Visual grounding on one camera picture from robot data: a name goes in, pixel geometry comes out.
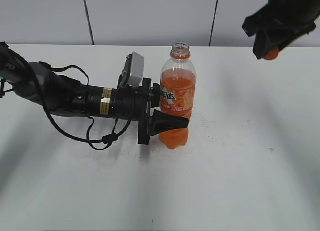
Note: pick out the orange soda plastic bottle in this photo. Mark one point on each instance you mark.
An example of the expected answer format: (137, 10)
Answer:
(178, 82)

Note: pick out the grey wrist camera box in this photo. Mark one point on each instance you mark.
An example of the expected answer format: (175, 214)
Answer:
(133, 71)

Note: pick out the orange bottle cap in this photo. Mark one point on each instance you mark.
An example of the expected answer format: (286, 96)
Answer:
(272, 54)

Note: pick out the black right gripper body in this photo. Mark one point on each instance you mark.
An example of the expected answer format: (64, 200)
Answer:
(281, 22)

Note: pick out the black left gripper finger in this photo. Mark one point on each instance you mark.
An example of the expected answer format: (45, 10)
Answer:
(162, 122)

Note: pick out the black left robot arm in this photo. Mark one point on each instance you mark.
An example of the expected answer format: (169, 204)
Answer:
(59, 95)

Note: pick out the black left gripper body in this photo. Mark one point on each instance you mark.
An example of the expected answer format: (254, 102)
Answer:
(134, 104)

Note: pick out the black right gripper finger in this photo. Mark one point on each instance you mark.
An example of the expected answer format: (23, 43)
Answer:
(264, 42)

